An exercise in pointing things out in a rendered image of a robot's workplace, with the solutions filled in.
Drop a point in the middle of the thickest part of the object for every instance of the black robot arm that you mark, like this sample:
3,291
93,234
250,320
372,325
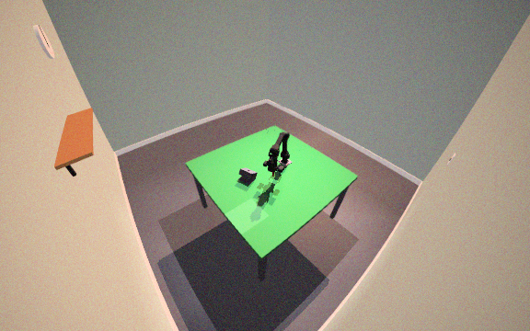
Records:
275,150

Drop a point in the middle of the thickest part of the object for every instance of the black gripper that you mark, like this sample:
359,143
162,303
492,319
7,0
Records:
279,168

